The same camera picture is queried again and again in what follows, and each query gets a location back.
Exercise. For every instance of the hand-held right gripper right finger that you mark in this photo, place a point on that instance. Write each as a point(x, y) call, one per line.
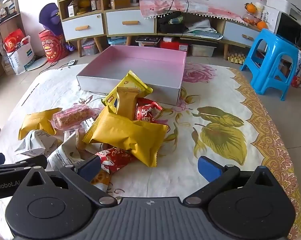
point(209, 168)

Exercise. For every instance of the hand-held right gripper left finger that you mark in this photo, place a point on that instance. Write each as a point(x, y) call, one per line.
point(90, 168)

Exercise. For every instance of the orange-print snack packet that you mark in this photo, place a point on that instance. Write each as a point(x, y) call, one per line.
point(100, 180)

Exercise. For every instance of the red snack packet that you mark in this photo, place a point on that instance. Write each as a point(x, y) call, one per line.
point(146, 111)
point(115, 158)

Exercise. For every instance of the white printed snack packet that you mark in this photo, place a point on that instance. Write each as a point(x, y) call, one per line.
point(63, 156)

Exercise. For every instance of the clear biscuit packet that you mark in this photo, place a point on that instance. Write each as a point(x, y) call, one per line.
point(80, 137)

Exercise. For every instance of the pink nougat bar packet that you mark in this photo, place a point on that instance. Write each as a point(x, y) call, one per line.
point(73, 113)

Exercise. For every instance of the slim gold snack packet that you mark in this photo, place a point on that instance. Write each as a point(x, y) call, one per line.
point(125, 102)

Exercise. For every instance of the pink cardboard box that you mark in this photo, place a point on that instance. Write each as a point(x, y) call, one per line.
point(135, 62)

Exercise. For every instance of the floral blanket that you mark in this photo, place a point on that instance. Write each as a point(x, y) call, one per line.
point(215, 140)

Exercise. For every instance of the round white floor scale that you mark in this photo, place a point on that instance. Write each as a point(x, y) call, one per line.
point(38, 65)

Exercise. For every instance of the white shopping bag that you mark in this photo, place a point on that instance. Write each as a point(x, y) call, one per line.
point(21, 57)

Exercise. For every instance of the white charger puck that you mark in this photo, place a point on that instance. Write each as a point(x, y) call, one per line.
point(71, 63)

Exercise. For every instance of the yellow egg carton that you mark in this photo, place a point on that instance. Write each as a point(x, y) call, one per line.
point(236, 58)

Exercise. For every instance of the red printed drum box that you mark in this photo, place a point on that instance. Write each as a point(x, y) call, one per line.
point(53, 46)

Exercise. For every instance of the clear storage box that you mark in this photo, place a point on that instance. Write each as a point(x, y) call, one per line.
point(203, 50)
point(89, 47)

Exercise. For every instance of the red gift bag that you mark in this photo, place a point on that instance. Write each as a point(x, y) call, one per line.
point(14, 41)

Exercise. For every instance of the red cardboard box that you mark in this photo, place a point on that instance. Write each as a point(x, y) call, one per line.
point(174, 46)

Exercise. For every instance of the blue-lid storage box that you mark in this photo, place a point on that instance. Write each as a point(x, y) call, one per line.
point(116, 41)

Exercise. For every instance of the black electronic device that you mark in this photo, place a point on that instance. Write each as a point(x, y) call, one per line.
point(145, 40)

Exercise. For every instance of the pile of white papers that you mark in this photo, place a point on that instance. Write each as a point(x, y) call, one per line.
point(203, 28)

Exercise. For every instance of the wooden TV stand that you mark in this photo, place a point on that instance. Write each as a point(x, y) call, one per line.
point(218, 26)

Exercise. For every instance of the blue plastic stool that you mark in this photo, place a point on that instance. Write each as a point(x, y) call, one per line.
point(273, 40)

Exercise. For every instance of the black bag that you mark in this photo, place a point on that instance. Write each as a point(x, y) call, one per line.
point(171, 28)

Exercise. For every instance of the orange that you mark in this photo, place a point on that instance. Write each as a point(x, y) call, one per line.
point(262, 25)
point(250, 8)

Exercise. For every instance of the glass jar of tangerines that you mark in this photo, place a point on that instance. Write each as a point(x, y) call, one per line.
point(249, 19)

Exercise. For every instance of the wooden storage rack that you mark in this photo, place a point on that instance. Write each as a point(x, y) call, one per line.
point(16, 5)

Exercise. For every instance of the small white carton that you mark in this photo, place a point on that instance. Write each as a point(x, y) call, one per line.
point(71, 8)

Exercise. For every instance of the black microwave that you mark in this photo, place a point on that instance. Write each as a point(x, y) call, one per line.
point(290, 30)

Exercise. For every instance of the yellow fruit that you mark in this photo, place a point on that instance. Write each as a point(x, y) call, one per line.
point(83, 5)

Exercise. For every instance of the pink floral cloth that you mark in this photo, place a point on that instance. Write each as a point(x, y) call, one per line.
point(180, 7)

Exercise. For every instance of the small brown carton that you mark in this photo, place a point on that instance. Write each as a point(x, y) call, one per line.
point(95, 3)

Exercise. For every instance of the brown cardboard box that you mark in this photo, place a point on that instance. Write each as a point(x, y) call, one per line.
point(119, 3)

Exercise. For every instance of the white printer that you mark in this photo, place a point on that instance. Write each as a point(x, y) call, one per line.
point(298, 12)

